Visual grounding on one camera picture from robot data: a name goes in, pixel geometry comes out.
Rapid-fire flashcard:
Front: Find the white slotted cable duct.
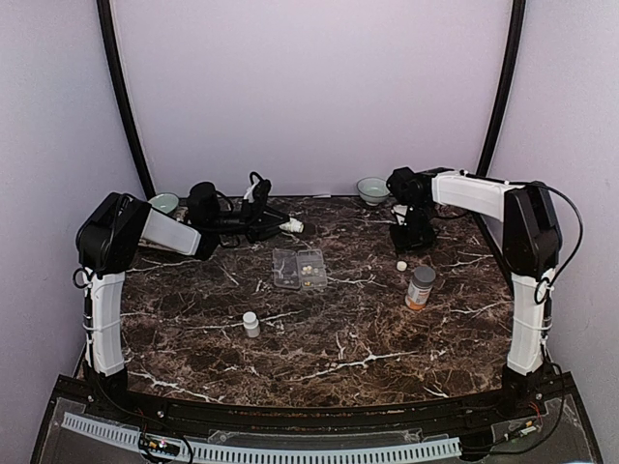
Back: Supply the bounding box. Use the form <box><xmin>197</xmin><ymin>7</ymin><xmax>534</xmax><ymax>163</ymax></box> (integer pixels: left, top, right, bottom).
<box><xmin>61</xmin><ymin>411</ymin><xmax>461</xmax><ymax>463</ymax></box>

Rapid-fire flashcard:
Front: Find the small teal patterned bowl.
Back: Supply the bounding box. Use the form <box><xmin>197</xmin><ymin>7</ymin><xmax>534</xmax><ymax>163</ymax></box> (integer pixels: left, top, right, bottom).
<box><xmin>356</xmin><ymin>177</ymin><xmax>390</xmax><ymax>207</ymax></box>

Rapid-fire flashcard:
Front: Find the black left frame post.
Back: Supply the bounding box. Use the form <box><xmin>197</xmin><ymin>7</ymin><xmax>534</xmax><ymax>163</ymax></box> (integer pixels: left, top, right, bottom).
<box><xmin>96</xmin><ymin>0</ymin><xmax>156</xmax><ymax>199</ymax></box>

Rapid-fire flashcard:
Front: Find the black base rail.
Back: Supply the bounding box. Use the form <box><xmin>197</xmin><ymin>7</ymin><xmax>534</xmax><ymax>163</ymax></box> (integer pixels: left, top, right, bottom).
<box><xmin>41</xmin><ymin>371</ymin><xmax>578</xmax><ymax>437</ymax></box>

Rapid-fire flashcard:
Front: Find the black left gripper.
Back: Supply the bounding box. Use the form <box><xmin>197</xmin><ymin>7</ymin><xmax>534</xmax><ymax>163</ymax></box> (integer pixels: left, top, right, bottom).
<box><xmin>209</xmin><ymin>199</ymin><xmax>291</xmax><ymax>244</ymax></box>

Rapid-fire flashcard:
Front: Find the orange pill bottle grey cap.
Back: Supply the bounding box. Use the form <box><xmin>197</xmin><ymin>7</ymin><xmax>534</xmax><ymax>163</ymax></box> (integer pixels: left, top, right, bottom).
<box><xmin>405</xmin><ymin>266</ymin><xmax>436</xmax><ymax>310</ymax></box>

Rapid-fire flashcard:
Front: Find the white pill bottle front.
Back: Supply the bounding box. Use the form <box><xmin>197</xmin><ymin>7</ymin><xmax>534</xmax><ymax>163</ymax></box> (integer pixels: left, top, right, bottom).
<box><xmin>243</xmin><ymin>311</ymin><xmax>260</xmax><ymax>338</ymax></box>

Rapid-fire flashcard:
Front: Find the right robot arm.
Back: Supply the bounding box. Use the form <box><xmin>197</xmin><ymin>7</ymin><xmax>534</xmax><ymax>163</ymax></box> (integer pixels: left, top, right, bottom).
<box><xmin>386</xmin><ymin>167</ymin><xmax>568</xmax><ymax>420</ymax></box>

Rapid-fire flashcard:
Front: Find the clear plastic pill organizer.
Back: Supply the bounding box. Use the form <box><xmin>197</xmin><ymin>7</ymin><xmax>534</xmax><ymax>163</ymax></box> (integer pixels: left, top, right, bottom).
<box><xmin>272</xmin><ymin>248</ymin><xmax>328</xmax><ymax>290</ymax></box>

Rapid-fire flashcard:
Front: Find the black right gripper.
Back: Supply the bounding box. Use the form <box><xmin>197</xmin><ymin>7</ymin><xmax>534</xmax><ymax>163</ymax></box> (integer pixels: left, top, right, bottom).
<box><xmin>391</xmin><ymin>203</ymin><xmax>438</xmax><ymax>257</ymax></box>

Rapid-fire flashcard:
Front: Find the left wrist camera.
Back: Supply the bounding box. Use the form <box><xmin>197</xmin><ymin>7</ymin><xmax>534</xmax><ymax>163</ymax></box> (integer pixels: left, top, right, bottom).
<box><xmin>243</xmin><ymin>171</ymin><xmax>272</xmax><ymax>207</ymax></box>

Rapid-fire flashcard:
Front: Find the black frame post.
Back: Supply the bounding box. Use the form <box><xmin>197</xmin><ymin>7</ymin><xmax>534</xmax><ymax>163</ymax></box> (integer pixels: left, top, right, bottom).
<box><xmin>96</xmin><ymin>0</ymin><xmax>156</xmax><ymax>199</ymax></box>
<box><xmin>476</xmin><ymin>0</ymin><xmax>527</xmax><ymax>177</ymax></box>

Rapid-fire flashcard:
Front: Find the square floral ceramic plate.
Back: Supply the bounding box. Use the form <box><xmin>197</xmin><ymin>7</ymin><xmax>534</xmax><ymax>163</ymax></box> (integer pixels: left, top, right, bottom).
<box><xmin>139</xmin><ymin>207</ymin><xmax>188</xmax><ymax>250</ymax></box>

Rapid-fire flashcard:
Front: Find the teal bowl on plate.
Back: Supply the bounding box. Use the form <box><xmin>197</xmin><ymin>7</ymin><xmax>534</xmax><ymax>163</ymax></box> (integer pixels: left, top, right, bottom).
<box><xmin>148</xmin><ymin>192</ymin><xmax>180</xmax><ymax>216</ymax></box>

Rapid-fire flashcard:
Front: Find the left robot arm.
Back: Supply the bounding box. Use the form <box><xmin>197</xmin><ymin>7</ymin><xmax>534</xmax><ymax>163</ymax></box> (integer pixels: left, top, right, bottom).
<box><xmin>74</xmin><ymin>173</ymin><xmax>304</xmax><ymax>380</ymax></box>

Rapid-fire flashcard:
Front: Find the black right frame post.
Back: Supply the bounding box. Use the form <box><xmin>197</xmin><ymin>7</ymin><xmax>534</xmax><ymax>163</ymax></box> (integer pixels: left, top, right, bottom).
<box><xmin>476</xmin><ymin>0</ymin><xmax>527</xmax><ymax>177</ymax></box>

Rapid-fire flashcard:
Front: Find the white pill bottle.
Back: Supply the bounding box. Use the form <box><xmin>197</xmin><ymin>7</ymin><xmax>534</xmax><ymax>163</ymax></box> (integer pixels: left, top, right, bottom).
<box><xmin>280</xmin><ymin>217</ymin><xmax>305</xmax><ymax>234</ymax></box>
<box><xmin>243</xmin><ymin>311</ymin><xmax>260</xmax><ymax>338</ymax></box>

